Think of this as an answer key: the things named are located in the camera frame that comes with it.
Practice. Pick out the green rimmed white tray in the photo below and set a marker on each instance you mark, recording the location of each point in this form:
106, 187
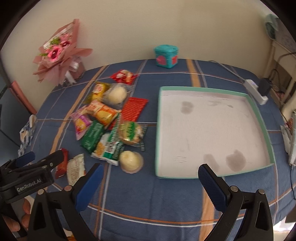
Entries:
221, 128

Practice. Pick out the red cartoon snack bag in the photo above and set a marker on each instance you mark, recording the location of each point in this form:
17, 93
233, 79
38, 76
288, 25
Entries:
124, 76

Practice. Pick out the orange swiss roll packet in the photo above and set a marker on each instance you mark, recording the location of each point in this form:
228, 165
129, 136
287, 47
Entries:
102, 113

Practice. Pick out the white bun clear bag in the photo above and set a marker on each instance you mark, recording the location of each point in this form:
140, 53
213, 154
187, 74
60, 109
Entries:
117, 95

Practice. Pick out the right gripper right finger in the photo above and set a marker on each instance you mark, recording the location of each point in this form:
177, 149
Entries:
257, 223

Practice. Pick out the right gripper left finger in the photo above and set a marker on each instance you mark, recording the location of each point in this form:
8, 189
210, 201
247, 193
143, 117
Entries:
45, 223

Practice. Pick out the green white biscuit packet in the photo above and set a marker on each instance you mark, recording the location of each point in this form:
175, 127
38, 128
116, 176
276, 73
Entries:
110, 146

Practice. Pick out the person's left hand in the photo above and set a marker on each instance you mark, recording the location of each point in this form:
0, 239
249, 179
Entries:
22, 208

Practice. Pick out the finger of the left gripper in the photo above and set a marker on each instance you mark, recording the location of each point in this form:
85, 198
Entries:
44, 162
22, 160

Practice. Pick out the green striped bun packet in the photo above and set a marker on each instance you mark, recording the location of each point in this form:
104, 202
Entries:
132, 133

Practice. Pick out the teal toy house box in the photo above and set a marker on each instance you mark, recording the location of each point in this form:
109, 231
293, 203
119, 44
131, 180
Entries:
166, 55

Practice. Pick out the black power adapter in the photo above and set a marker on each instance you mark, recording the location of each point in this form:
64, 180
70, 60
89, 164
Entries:
264, 86

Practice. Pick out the white jelly pudding cup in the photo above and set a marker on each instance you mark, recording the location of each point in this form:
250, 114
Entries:
130, 162

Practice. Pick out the pink swiss roll packet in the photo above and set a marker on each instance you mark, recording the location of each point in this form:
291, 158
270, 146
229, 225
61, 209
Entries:
81, 121

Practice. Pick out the red patterned packet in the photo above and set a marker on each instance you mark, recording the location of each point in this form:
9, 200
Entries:
130, 109

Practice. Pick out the blue plaid tablecloth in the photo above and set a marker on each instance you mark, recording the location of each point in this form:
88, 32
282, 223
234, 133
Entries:
138, 206

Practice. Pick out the white power strip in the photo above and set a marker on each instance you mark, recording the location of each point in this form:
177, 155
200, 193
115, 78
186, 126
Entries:
252, 87

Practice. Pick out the cream white snack packet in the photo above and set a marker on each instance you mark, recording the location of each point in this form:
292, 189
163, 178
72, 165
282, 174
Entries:
75, 169

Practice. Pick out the pink flower bouquet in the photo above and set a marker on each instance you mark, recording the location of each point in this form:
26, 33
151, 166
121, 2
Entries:
59, 61

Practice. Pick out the dark red snack packet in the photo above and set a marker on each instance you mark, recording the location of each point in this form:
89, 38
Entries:
61, 169

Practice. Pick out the colourful clutter pile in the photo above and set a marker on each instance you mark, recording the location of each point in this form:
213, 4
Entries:
288, 134

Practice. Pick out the yellow cake roll packet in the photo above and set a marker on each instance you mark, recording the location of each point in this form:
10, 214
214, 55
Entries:
97, 92

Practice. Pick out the dark green snack packet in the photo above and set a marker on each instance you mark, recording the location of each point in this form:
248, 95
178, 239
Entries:
92, 136

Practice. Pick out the white wooden shelf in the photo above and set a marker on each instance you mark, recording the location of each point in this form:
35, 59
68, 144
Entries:
280, 70

